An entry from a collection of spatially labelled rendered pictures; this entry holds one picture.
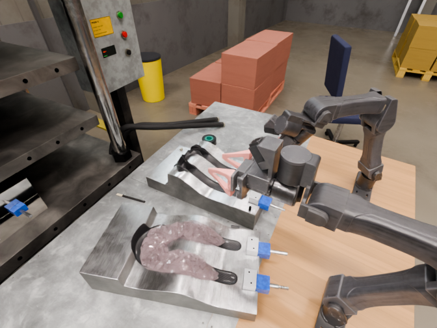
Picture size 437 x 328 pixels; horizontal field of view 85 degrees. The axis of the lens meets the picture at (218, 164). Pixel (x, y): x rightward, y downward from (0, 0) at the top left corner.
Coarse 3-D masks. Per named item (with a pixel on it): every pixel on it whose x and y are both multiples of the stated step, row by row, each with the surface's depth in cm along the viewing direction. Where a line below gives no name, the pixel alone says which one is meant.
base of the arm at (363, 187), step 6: (360, 174) 104; (360, 180) 104; (366, 180) 101; (354, 186) 106; (360, 186) 105; (366, 186) 103; (372, 186) 103; (354, 192) 104; (360, 192) 104; (366, 192) 104; (366, 198) 101
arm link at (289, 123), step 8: (288, 112) 70; (296, 112) 74; (304, 112) 76; (328, 112) 68; (280, 120) 72; (288, 120) 70; (296, 120) 71; (304, 120) 70; (312, 120) 73; (320, 120) 69; (328, 120) 70; (280, 128) 72; (288, 128) 70; (296, 128) 71; (320, 128) 72
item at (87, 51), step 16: (64, 0) 79; (80, 0) 82; (80, 16) 83; (80, 32) 85; (80, 48) 89; (96, 64) 94; (96, 80) 97; (96, 96) 101; (112, 112) 107; (112, 128) 111; (112, 144) 118
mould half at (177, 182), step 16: (208, 144) 109; (176, 160) 112; (192, 160) 100; (224, 160) 107; (160, 176) 104; (176, 176) 93; (192, 176) 95; (208, 176) 98; (176, 192) 100; (192, 192) 94; (208, 192) 93; (208, 208) 96; (224, 208) 90; (240, 208) 87; (256, 208) 87; (240, 224) 92
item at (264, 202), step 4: (252, 192) 89; (256, 192) 89; (252, 196) 88; (256, 196) 88; (260, 196) 88; (264, 196) 89; (248, 200) 88; (252, 200) 87; (256, 200) 86; (260, 200) 88; (264, 200) 88; (268, 200) 88; (256, 204) 88; (260, 204) 87; (264, 204) 86; (268, 204) 86; (272, 204) 87; (264, 208) 87; (268, 208) 86; (276, 208) 87; (280, 208) 86
